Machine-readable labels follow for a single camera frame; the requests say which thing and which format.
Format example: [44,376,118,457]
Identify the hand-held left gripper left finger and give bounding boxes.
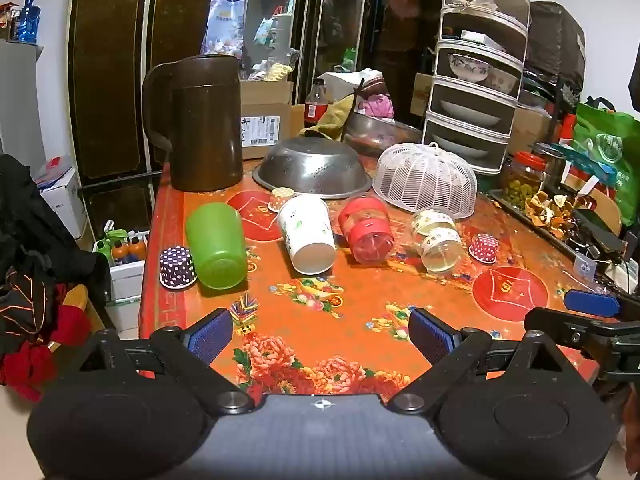
[82,308,256,416]

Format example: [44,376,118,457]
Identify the green shopping bag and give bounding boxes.
[570,99,640,226]

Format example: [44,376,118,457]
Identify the red dotted cupcake liner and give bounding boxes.
[468,233,501,263]

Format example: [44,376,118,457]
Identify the orange small cupcake liner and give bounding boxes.
[268,187,296,212]

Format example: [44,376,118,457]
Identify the tiered mesh food rack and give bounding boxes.
[421,0,532,175]

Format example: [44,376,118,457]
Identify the black tray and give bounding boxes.
[487,187,628,267]

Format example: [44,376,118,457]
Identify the pink cloth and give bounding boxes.
[357,94,393,121]

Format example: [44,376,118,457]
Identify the steel colander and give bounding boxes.
[251,137,373,199]

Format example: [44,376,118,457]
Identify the clear cup with label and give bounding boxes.
[411,207,463,274]

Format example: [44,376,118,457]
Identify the floral orange tablecloth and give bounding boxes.
[139,150,626,401]

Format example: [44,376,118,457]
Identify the red plastic cup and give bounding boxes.
[338,196,396,265]

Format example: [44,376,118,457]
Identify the white plastic food cover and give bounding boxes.
[372,142,478,219]

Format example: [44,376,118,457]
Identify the white paper cup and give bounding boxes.
[276,195,337,276]

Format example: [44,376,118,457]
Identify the black bag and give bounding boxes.
[525,1,586,92]

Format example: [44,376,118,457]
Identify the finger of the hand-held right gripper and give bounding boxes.
[524,306,640,361]
[563,287,640,320]

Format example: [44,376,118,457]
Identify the brown plastic pitcher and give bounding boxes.
[142,55,246,193]

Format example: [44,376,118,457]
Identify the patterned ceramic bowl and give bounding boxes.
[447,53,490,83]

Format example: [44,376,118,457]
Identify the steel bowl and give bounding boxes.
[342,112,423,158]

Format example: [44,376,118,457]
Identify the white cardboard box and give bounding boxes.
[37,155,87,239]

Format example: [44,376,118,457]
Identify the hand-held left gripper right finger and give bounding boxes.
[387,307,566,416]

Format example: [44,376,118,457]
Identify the purple dotted cupcake liner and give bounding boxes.
[159,246,197,289]

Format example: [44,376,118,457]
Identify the red-lidded pickle jar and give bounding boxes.
[501,151,546,211]

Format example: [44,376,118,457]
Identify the dark clothes pile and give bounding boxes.
[0,154,111,401]

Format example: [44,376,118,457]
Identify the cardboard box with label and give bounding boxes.
[240,80,295,161]

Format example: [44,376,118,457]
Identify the white plate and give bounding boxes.
[440,100,502,127]
[432,134,491,158]

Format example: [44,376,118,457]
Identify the blue water bottle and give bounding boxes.
[14,0,41,43]

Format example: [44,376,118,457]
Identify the green spray bottle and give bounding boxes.
[95,230,128,267]

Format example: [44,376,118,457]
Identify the snack bag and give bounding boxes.
[200,0,250,57]

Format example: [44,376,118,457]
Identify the yellow-green cloth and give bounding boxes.
[300,97,357,141]

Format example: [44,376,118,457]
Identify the dried orange peels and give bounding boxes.
[520,191,586,241]

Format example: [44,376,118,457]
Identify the dark wooden cabinet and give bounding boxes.
[67,0,246,181]

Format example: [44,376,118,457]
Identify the white foam box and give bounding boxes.
[92,230,151,331]

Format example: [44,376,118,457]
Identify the cola bottle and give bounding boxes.
[304,78,329,131]

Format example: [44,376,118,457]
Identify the green plastic cup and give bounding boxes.
[185,203,249,291]

